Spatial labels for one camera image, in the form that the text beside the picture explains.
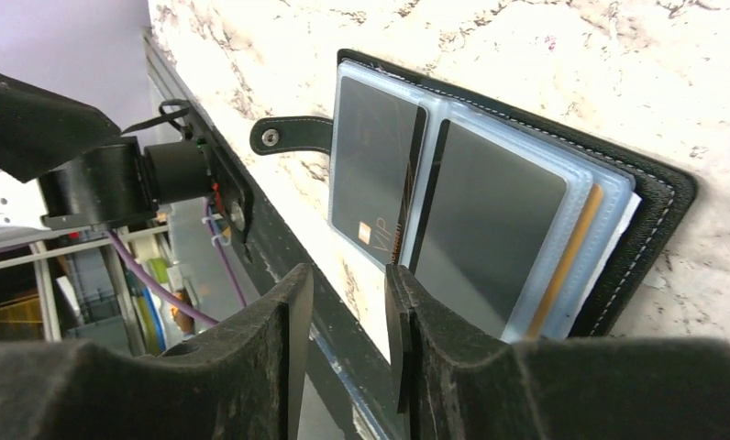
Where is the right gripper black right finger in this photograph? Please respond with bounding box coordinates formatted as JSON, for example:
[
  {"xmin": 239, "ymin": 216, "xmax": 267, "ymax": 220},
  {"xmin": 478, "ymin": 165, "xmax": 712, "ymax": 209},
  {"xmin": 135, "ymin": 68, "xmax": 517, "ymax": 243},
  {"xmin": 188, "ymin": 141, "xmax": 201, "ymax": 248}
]
[{"xmin": 384, "ymin": 265, "xmax": 730, "ymax": 439}]

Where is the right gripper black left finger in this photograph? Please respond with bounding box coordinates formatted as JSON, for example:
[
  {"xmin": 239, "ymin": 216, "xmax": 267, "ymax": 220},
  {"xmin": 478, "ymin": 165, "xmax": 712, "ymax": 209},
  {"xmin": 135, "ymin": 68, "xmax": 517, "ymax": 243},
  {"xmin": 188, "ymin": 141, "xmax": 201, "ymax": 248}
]
[{"xmin": 0, "ymin": 264, "xmax": 314, "ymax": 439}]

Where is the gold card in holder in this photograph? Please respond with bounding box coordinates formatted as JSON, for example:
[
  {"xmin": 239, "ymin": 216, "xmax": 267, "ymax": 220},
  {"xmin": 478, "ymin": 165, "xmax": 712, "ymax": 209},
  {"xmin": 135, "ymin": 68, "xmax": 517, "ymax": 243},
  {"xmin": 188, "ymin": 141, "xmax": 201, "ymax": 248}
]
[{"xmin": 525, "ymin": 183, "xmax": 603, "ymax": 340}]

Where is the black leather card holder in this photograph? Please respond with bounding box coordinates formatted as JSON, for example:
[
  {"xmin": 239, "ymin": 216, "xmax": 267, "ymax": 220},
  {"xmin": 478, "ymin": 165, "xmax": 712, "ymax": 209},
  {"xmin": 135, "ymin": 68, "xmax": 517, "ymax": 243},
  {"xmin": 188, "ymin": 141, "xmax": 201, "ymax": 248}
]
[{"xmin": 249, "ymin": 49, "xmax": 697, "ymax": 343}]

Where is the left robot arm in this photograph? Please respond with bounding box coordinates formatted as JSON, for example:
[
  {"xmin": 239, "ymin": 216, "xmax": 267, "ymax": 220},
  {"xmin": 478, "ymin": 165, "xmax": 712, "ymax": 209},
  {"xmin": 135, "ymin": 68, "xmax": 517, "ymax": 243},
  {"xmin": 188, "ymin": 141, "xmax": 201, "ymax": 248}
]
[{"xmin": 0, "ymin": 73, "xmax": 213, "ymax": 248}]

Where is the black card back side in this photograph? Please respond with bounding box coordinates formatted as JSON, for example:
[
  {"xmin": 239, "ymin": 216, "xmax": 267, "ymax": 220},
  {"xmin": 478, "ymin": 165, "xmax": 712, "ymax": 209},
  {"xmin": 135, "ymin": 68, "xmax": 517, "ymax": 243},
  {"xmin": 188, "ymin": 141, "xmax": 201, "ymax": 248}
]
[{"xmin": 415, "ymin": 121, "xmax": 568, "ymax": 336}]

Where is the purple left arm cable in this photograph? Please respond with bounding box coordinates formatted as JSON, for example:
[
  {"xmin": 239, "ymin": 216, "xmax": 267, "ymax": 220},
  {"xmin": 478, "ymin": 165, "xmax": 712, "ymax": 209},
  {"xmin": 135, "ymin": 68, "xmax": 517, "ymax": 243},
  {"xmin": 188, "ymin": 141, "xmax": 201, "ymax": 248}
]
[{"xmin": 104, "ymin": 197, "xmax": 250, "ymax": 329}]

